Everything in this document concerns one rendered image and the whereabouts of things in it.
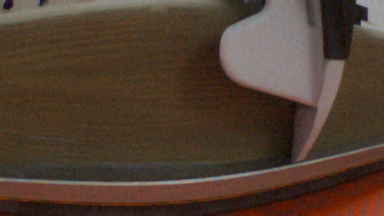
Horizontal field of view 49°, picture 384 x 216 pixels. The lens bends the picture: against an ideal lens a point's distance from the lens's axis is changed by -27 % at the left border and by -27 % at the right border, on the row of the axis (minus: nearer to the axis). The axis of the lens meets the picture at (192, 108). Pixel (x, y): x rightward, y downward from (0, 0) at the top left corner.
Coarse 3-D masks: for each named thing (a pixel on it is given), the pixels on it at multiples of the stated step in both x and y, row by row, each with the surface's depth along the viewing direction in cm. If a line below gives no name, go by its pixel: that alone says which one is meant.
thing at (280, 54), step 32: (288, 0) 20; (320, 0) 19; (224, 32) 19; (256, 32) 19; (288, 32) 20; (320, 32) 20; (224, 64) 19; (256, 64) 20; (288, 64) 20; (320, 64) 20; (288, 96) 20; (320, 96) 21; (320, 128) 22
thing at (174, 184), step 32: (256, 160) 23; (288, 160) 23; (320, 160) 23; (352, 160) 25; (0, 192) 18; (32, 192) 18; (64, 192) 19; (96, 192) 19; (128, 192) 20; (160, 192) 20; (192, 192) 21; (224, 192) 22
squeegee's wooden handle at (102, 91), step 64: (128, 0) 20; (192, 0) 21; (0, 64) 17; (64, 64) 19; (128, 64) 20; (192, 64) 21; (0, 128) 18; (64, 128) 19; (128, 128) 21; (192, 128) 22; (256, 128) 23
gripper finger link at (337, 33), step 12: (324, 0) 19; (336, 0) 19; (348, 0) 19; (324, 12) 19; (336, 12) 19; (348, 12) 19; (324, 24) 19; (336, 24) 19; (348, 24) 19; (324, 36) 20; (336, 36) 20; (348, 36) 20; (324, 48) 20; (336, 48) 20; (348, 48) 20
